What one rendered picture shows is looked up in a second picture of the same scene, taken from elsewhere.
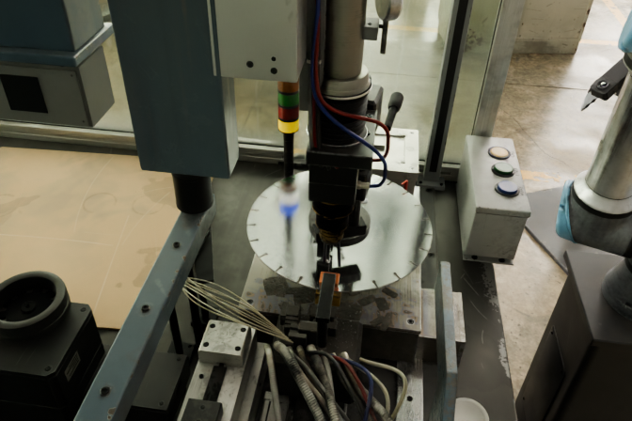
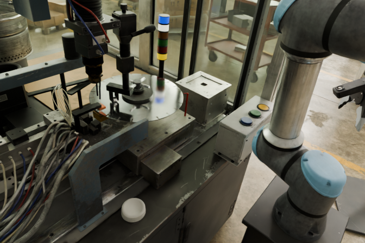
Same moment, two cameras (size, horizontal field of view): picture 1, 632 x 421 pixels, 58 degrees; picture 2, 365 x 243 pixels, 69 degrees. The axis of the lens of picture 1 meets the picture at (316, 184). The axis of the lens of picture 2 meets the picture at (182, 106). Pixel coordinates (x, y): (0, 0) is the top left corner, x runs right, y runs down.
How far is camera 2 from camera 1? 0.64 m
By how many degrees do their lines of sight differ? 25
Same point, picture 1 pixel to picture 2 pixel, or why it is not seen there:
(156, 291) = (18, 71)
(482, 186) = (234, 115)
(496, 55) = (276, 52)
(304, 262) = (103, 100)
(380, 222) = (153, 101)
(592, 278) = (277, 194)
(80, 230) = (77, 76)
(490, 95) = (271, 75)
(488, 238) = (225, 143)
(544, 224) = (346, 195)
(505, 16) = not seen: hidden behind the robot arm
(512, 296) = not seen: hidden behind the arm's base
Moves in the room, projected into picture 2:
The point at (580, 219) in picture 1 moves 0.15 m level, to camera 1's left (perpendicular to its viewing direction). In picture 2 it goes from (261, 145) to (217, 125)
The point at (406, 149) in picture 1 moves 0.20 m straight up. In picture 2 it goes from (215, 89) to (223, 44)
